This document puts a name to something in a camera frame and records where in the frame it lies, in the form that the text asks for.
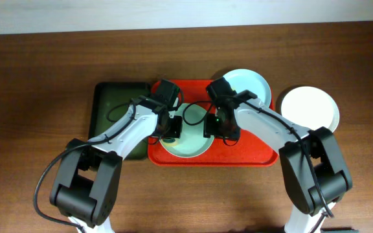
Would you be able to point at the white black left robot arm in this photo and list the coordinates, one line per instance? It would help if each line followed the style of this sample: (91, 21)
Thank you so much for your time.
(87, 181)

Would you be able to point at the light blue plate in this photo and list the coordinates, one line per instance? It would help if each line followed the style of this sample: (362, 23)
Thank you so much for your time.
(245, 79)

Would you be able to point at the white plate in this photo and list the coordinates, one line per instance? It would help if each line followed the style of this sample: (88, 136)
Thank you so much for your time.
(310, 107)

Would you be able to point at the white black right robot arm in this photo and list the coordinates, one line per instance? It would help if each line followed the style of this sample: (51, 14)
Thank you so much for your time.
(314, 170)

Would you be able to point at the light green plate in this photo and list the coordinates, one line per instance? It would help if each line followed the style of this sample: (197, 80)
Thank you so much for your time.
(191, 142)

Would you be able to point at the dark green tray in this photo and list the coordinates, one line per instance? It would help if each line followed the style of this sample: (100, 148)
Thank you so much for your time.
(107, 95)

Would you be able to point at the red plastic tray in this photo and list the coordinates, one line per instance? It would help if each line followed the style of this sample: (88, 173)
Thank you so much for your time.
(249, 150)

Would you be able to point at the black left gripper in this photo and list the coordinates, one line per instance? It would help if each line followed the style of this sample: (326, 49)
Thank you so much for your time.
(175, 127)

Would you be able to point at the yellow green sponge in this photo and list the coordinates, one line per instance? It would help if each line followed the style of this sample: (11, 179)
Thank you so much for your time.
(169, 141)

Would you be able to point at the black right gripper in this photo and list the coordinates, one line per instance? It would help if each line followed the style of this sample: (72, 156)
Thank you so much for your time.
(208, 129)

